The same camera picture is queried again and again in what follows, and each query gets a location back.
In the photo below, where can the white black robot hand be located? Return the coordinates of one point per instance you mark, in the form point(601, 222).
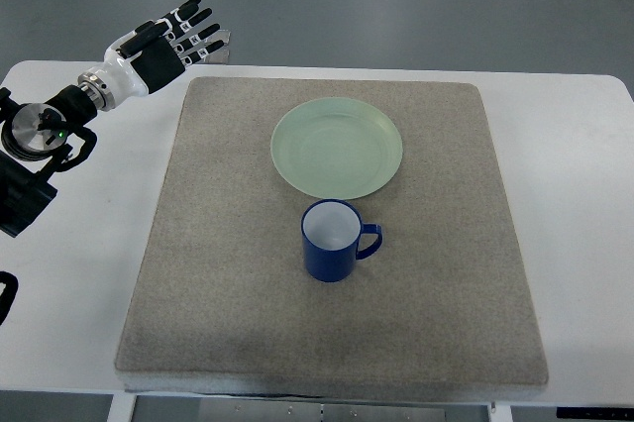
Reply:
point(153, 64)

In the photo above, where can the blue mug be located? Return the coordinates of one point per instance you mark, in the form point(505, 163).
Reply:
point(334, 238)

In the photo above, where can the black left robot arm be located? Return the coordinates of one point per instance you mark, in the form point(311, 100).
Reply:
point(40, 139)

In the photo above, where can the upper floor socket plate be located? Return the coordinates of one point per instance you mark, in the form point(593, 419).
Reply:
point(221, 35)

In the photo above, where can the floor socket plate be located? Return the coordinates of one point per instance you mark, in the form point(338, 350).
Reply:
point(220, 56)
point(221, 35)

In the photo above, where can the lower floor socket plate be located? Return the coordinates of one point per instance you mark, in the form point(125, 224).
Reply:
point(220, 56)

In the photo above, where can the light green plate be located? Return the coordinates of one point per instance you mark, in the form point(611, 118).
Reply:
point(336, 147)

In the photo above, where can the beige fabric mat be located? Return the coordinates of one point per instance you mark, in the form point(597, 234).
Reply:
point(223, 303)

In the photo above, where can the black object at left edge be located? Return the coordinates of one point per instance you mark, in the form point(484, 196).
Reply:
point(9, 291)

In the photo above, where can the metal table frame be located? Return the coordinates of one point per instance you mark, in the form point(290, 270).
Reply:
point(124, 405)

